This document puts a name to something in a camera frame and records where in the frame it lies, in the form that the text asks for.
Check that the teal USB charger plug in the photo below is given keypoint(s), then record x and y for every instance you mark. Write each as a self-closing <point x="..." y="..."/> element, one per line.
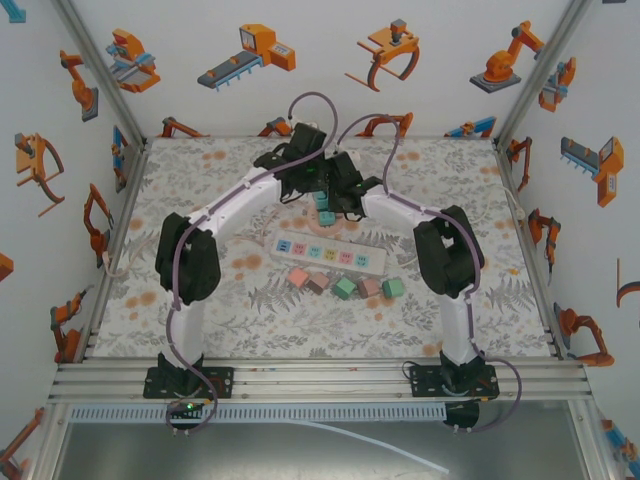
<point x="320" y="201"/>
<point x="327" y="218"/>

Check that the white multicolour power strip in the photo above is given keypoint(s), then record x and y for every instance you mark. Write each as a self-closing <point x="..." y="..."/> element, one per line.
<point x="330" y="254"/>

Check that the brownish pink cube plug adapter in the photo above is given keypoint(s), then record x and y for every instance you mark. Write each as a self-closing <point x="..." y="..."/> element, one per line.
<point x="316" y="283"/>

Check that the dusty pink cube plug adapter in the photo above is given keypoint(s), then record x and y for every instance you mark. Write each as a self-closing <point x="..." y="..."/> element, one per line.
<point x="369" y="287"/>

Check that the green cube plug adapter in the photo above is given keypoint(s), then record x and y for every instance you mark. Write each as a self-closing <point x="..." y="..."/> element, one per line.
<point x="343" y="288"/>
<point x="392" y="287"/>

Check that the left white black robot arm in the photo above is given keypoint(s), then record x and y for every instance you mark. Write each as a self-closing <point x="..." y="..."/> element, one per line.
<point x="240" y="205"/>

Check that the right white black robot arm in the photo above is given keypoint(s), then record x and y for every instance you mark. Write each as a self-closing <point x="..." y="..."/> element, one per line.
<point x="395" y="205"/>

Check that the floral patterned tablecloth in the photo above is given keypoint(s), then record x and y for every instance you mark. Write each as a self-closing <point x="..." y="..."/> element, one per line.
<point x="250" y="330"/>

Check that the thin white tube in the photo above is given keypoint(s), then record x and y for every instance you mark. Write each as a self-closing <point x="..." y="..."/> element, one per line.
<point x="400" y="453"/>

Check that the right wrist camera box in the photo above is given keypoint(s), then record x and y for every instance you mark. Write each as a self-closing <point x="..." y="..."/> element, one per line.
<point x="353" y="155"/>

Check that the wide aluminium frame rail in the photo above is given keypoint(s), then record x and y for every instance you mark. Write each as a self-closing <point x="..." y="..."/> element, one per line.
<point x="320" y="380"/>

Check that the aluminium frame side rail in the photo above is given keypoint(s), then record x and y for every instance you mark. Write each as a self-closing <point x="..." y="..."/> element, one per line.
<point x="528" y="250"/>
<point x="122" y="220"/>

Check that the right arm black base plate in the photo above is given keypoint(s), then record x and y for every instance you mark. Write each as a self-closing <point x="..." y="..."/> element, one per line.
<point x="425" y="382"/>

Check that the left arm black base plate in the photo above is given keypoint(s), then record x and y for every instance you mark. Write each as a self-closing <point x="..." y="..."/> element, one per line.
<point x="220" y="382"/>

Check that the aluminium frame post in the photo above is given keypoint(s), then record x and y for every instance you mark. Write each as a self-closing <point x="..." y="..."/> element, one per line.
<point x="543" y="65"/>
<point x="101" y="70"/>

